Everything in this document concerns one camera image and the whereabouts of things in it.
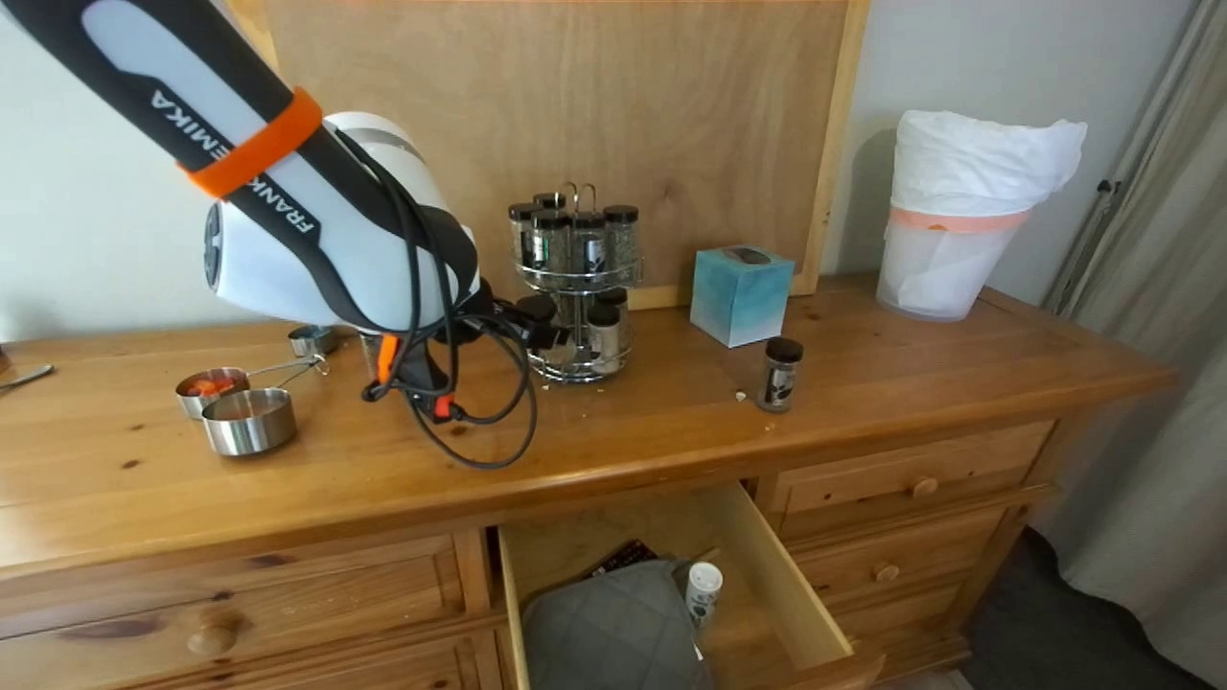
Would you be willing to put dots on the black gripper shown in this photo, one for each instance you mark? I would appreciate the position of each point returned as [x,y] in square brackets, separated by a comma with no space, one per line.
[442,351]

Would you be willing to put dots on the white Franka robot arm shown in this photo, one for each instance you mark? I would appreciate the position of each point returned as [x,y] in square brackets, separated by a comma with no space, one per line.
[310,223]

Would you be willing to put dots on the chrome rotating spice rack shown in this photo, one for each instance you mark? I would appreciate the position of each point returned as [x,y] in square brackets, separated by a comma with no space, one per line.
[582,258]

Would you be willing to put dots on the black capped spice bottle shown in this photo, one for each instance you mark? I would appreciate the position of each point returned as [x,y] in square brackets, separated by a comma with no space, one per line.
[785,353]

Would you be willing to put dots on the white bottle in drawer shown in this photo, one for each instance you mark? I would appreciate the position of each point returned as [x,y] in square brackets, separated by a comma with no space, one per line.
[702,586]

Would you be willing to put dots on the teal tissue box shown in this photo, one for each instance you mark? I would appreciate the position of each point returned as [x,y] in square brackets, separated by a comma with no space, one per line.
[737,294]

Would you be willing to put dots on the small steel measuring cup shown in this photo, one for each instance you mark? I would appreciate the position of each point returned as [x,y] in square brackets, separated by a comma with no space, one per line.
[314,341]

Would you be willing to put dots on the plywood back board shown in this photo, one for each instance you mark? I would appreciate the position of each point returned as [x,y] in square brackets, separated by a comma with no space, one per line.
[718,119]

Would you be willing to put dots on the large steel measuring cup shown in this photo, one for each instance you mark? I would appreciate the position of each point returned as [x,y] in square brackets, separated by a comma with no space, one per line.
[251,419]

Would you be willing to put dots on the open wooden drawer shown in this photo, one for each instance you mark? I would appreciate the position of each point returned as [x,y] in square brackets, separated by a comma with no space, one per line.
[769,625]

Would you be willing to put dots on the grey cushion in drawer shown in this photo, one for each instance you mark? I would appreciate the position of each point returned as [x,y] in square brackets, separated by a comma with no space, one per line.
[615,629]

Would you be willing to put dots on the steel cup with candy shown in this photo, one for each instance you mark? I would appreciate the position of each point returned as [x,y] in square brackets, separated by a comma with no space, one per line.
[200,387]

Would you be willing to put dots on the wooden dresser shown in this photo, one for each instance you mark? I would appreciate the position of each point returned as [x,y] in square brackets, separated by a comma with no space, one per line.
[364,558]

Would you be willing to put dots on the white lined trash bin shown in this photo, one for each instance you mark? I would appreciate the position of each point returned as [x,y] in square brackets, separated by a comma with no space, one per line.
[957,202]

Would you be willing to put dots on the metal utensil at edge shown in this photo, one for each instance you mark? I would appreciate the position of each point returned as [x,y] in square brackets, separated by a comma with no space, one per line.
[30,378]

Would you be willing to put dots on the grey curtain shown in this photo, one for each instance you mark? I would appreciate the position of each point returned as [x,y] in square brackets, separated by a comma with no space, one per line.
[1143,507]

